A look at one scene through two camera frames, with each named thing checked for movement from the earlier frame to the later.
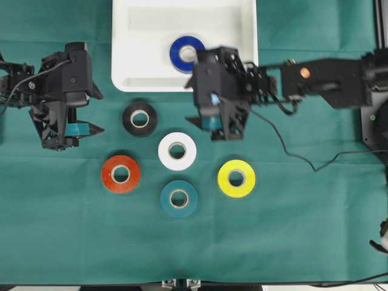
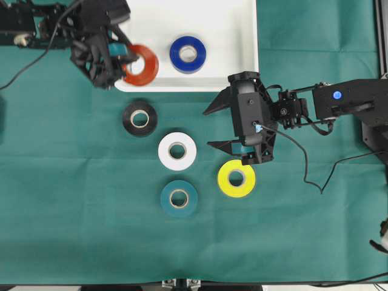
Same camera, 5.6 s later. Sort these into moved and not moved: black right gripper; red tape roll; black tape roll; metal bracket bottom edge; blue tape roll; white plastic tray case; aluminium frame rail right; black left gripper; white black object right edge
Moved: black left gripper; red tape roll; black right gripper
Not moved: white plastic tray case; aluminium frame rail right; white black object right edge; blue tape roll; metal bracket bottom edge; black tape roll
